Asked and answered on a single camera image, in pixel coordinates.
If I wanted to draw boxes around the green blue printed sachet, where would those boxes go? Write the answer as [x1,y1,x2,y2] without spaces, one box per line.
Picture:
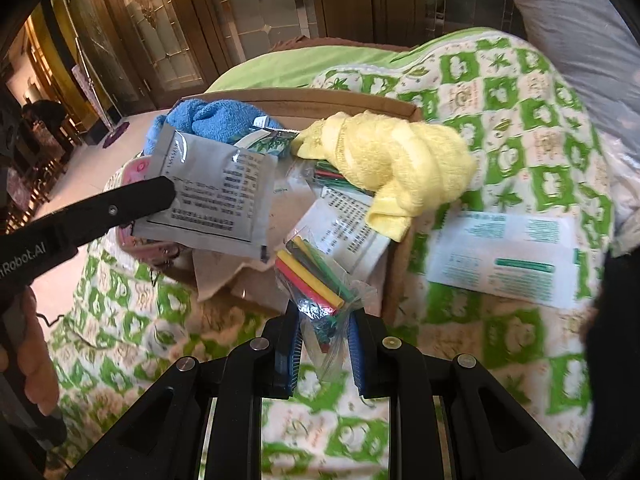
[235,127,301,153]

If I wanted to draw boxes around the clear bag of beige filling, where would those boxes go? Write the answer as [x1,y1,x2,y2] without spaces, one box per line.
[607,150,640,241]

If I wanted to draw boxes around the white packet with black print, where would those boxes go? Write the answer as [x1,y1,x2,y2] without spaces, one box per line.
[285,187,393,291]

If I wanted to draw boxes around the green white paper packet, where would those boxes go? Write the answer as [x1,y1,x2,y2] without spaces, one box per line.
[425,210,593,311]

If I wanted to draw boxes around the person's left hand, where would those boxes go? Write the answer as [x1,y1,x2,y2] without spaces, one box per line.
[0,287,61,418]

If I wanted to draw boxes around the wooden glass doors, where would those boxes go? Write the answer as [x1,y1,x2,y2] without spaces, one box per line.
[50,0,506,111]

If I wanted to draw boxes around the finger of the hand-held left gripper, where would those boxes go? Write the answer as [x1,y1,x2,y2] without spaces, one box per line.
[50,175,177,251]

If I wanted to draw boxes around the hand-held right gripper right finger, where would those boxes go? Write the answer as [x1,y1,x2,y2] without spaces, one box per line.
[347,307,586,480]

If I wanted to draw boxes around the lime green bedsheet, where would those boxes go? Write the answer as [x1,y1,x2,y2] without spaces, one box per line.
[205,35,496,93]

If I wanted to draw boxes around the pink clear pouch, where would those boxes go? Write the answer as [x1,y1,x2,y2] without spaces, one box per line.
[116,154,198,273]

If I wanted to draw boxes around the clear bag of coloured tubes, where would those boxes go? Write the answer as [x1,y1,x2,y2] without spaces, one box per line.
[300,157,376,198]
[274,232,376,383]

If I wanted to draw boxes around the black floor cable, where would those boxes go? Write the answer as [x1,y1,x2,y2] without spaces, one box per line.
[35,310,101,351]

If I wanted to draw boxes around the silver foil packet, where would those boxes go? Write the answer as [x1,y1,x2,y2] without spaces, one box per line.
[134,127,278,263]

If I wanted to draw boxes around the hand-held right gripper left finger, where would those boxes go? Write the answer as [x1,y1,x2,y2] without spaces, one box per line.
[65,302,303,480]

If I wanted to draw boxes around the yellow towel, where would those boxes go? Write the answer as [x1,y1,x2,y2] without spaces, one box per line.
[291,110,478,241]

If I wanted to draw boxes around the green patterned blanket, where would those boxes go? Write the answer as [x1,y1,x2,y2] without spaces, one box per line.
[50,27,616,480]

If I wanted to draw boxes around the floor stand with purple base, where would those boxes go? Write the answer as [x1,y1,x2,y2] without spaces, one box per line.
[75,37,131,148]

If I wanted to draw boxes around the wooden lattice furniture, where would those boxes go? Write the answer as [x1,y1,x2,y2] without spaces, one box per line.
[0,155,66,233]

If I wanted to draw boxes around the shallow cardboard box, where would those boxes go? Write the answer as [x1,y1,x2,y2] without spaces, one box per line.
[177,87,423,323]

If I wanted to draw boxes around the blue towel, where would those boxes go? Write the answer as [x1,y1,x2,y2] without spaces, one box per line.
[145,97,286,156]

